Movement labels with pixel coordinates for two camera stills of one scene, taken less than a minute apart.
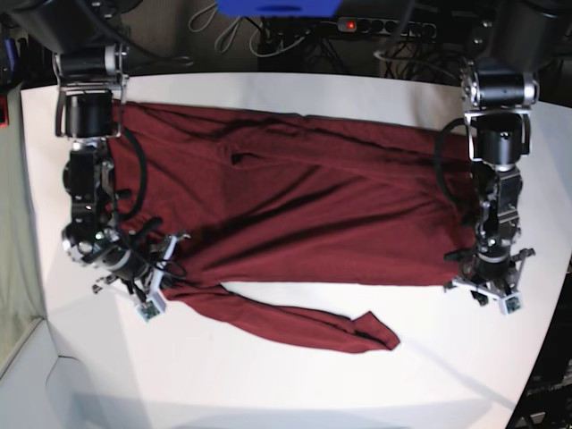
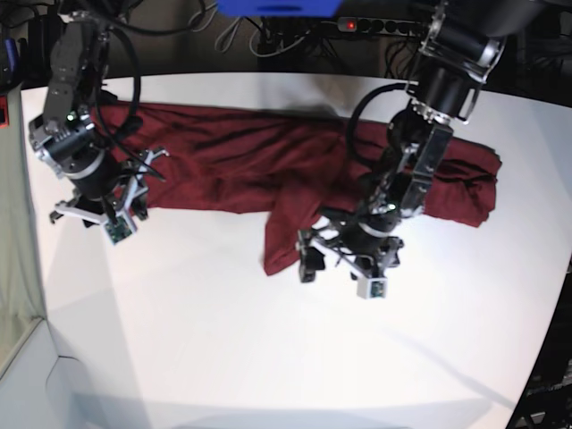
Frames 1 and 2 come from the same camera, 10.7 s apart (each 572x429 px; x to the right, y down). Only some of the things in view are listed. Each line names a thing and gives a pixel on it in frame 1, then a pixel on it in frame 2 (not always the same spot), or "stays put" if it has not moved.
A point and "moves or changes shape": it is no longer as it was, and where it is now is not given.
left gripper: [144, 276] -> [109, 185]
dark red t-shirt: [253, 197] moves or changes shape
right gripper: [498, 279] -> [371, 246]
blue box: [279, 8] stays put
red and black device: [4, 111] stays put
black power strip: [388, 27] stays put
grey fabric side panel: [21, 306] stays put
